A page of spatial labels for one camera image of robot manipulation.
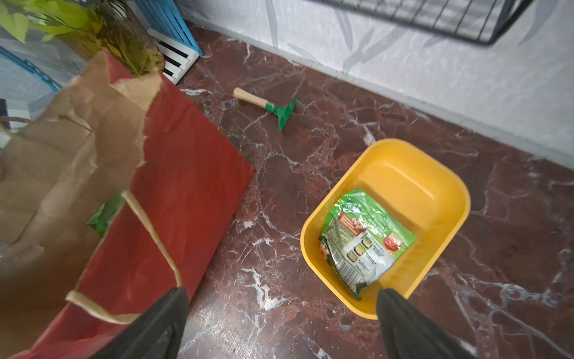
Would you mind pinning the red paper bag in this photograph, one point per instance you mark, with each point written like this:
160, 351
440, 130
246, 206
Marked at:
65, 291

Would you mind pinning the green toy rake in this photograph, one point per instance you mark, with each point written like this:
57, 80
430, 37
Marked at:
283, 113

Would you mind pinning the black wire basket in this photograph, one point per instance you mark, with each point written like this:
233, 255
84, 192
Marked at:
481, 22

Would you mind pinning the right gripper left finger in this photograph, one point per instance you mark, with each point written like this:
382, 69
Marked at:
157, 333

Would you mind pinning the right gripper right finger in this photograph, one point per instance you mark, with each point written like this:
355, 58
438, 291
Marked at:
407, 333

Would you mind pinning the yellow plastic bowl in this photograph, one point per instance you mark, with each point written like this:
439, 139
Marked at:
426, 197

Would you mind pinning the green packet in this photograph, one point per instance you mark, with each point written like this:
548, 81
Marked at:
361, 241
105, 215

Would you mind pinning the blue white slatted rack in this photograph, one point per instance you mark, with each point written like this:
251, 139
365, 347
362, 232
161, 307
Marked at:
166, 27

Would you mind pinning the glass vase with plants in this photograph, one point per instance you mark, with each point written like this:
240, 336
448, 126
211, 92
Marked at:
87, 28

